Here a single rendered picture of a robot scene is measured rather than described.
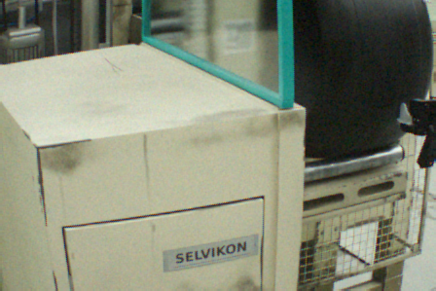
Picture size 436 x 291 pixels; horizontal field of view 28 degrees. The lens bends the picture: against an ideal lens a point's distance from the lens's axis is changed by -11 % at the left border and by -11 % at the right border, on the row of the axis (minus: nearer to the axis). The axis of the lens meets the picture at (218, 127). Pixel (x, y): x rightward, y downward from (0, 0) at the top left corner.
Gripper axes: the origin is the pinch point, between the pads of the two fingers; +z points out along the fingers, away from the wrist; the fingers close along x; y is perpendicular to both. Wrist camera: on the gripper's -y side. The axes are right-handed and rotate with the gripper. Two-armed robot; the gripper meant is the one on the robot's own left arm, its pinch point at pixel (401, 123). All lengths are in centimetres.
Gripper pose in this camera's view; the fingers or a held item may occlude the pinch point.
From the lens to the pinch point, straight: 216.8
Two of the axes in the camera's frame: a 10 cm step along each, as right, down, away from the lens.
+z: -4.2, -1.3, 9.0
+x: -9.1, 1.3, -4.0
